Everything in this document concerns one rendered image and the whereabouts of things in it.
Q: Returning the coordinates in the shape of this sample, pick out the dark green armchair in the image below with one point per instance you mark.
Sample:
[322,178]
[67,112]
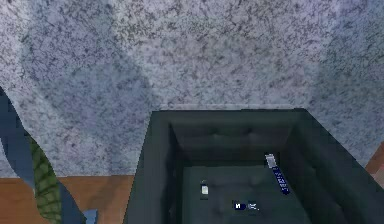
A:
[160,173]

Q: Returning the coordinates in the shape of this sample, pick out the small white and black phone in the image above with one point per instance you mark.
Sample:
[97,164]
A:
[204,190]

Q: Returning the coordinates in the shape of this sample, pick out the small dark blue flat object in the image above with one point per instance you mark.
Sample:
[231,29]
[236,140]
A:
[240,206]

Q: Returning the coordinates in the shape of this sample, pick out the dark blue remote control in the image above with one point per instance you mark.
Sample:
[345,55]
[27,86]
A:
[279,178]

